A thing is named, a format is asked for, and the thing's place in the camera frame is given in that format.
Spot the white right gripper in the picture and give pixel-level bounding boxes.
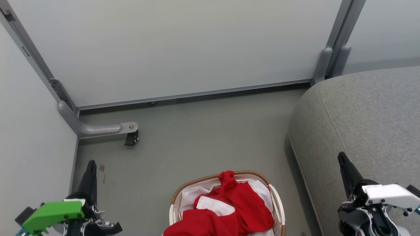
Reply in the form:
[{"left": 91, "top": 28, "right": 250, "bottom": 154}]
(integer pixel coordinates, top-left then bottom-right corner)
[{"left": 338, "top": 152, "right": 420, "bottom": 236}]

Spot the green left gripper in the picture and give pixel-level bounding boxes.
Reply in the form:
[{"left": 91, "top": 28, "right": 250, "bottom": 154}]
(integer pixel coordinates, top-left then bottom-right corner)
[{"left": 15, "top": 160, "right": 122, "bottom": 236}]

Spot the grey fabric sofa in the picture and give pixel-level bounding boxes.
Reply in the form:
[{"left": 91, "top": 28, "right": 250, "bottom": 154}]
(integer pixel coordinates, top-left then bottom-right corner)
[{"left": 288, "top": 66, "right": 420, "bottom": 236}]

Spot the grey partition foot bar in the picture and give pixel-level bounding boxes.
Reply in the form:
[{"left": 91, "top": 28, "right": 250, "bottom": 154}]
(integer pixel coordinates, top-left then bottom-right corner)
[{"left": 58, "top": 101, "right": 139, "bottom": 139}]

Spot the black caster wheel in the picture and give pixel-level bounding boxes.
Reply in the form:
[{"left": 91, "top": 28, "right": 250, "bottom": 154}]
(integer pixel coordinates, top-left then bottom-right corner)
[{"left": 124, "top": 130, "right": 139, "bottom": 147}]

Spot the wicker rimmed white laundry basket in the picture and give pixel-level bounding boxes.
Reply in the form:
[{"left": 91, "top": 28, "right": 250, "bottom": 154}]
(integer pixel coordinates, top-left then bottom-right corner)
[{"left": 169, "top": 170, "right": 286, "bottom": 236}]

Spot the white basket liner cloth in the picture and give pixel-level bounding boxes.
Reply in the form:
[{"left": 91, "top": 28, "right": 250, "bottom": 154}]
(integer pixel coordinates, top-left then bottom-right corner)
[{"left": 179, "top": 179, "right": 275, "bottom": 236}]

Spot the grey partition post pair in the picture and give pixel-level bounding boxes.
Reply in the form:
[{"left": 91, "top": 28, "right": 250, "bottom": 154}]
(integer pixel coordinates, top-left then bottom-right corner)
[{"left": 312, "top": 0, "right": 367, "bottom": 85}]

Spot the grey slanted partition post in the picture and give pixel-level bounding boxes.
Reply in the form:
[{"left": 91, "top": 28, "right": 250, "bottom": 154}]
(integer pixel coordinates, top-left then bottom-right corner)
[{"left": 0, "top": 7, "right": 80, "bottom": 116}]

